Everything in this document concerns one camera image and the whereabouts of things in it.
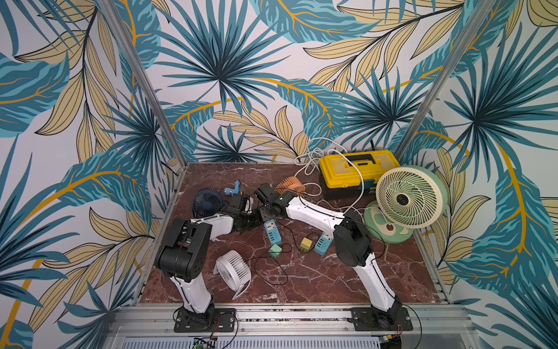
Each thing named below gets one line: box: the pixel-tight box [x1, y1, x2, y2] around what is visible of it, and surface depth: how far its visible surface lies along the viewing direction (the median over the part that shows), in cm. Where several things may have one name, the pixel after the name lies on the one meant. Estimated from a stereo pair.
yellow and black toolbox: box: [318, 149, 401, 199], surface depth 98 cm
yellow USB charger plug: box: [300, 237, 314, 253], surface depth 91 cm
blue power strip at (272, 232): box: [263, 218, 283, 246], surface depth 92 cm
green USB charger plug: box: [267, 242, 283, 259], surface depth 89 cm
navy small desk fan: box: [191, 187, 225, 219], surface depth 94 cm
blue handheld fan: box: [223, 181, 241, 196], surface depth 108 cm
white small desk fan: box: [212, 250, 253, 302], surface depth 75 cm
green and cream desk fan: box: [363, 165, 449, 245], surface depth 79 cm
